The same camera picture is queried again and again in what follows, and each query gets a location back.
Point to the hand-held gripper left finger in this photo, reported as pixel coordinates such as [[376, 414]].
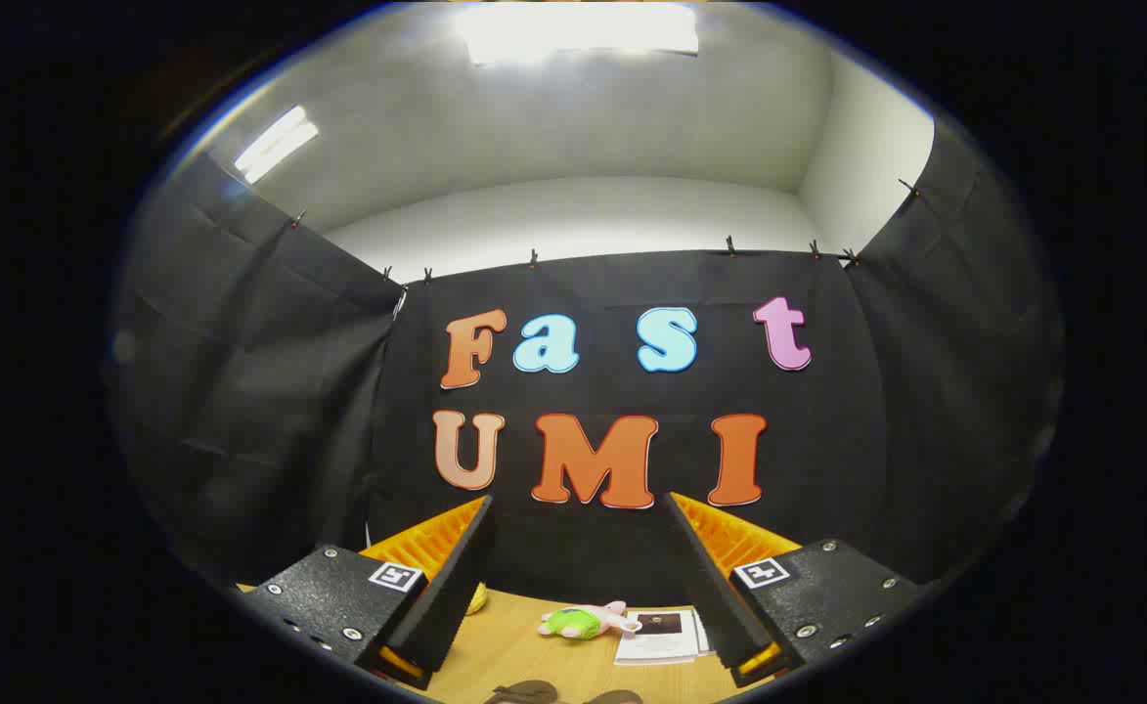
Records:
[[456, 587]]

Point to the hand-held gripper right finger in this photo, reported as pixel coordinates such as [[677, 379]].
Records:
[[705, 587]]

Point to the brown fuzzy shoe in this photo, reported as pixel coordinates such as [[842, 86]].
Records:
[[616, 698], [524, 693]]

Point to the yellow plush toy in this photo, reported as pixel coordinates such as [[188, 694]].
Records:
[[476, 598]]

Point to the white book with dark photo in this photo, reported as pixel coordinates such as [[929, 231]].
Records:
[[661, 640]]

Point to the green and pink plush toy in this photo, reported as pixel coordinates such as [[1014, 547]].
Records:
[[578, 622]]

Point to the black backdrop cloth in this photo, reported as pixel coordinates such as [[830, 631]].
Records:
[[827, 440]]

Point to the ceiling light panel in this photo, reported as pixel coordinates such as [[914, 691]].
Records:
[[275, 145], [573, 29]]

